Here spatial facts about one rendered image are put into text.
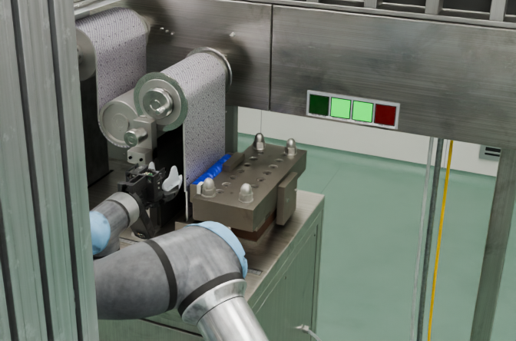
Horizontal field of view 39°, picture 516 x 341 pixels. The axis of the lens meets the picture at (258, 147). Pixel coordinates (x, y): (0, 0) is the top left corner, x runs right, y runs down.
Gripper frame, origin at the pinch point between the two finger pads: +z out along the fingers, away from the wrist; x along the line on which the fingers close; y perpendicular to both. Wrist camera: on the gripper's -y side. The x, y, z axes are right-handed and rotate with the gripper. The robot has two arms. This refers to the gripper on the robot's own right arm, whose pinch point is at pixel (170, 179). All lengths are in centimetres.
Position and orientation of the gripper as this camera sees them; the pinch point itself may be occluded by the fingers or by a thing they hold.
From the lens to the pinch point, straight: 174.6
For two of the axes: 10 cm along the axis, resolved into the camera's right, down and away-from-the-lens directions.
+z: 3.8, -3.5, 8.6
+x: -9.3, -1.4, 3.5
